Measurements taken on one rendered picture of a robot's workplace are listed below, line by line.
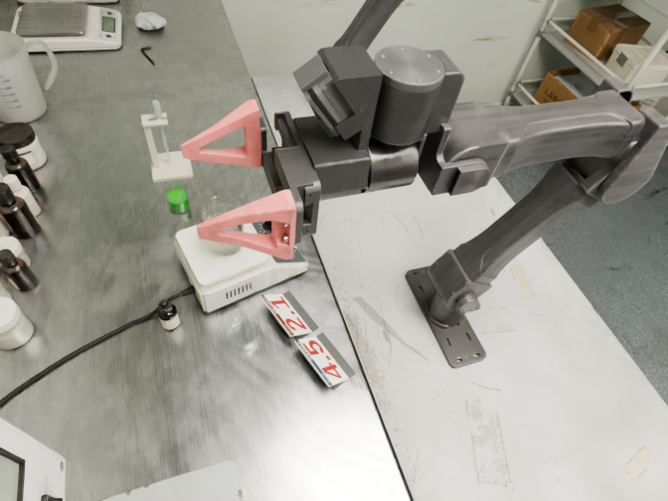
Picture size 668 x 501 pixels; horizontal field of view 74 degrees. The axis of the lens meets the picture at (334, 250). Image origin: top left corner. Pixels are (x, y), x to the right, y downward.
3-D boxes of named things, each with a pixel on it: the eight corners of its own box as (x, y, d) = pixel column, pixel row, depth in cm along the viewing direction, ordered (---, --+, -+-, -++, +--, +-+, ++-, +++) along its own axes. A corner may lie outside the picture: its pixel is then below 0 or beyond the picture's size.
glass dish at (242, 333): (260, 349, 72) (260, 343, 70) (227, 354, 71) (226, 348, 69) (257, 319, 75) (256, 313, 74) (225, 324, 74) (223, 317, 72)
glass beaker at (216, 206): (211, 263, 71) (205, 230, 64) (203, 234, 75) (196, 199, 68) (253, 253, 73) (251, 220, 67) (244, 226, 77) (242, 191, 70)
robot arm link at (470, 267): (437, 307, 68) (636, 152, 51) (419, 272, 72) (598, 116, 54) (461, 309, 72) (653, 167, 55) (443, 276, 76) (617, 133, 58)
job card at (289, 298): (288, 290, 80) (289, 278, 76) (318, 328, 76) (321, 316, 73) (259, 307, 77) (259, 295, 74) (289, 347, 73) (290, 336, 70)
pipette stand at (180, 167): (188, 152, 98) (179, 102, 88) (193, 177, 94) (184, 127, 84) (150, 157, 96) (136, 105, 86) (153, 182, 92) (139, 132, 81)
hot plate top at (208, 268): (240, 213, 79) (240, 209, 78) (270, 261, 73) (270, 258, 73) (174, 236, 74) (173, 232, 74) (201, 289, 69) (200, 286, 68)
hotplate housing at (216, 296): (276, 225, 89) (277, 197, 82) (309, 273, 82) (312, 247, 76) (166, 265, 80) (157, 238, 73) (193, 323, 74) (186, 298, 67)
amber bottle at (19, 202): (36, 240, 80) (8, 198, 71) (10, 240, 79) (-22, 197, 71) (44, 221, 82) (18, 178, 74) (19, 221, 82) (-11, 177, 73)
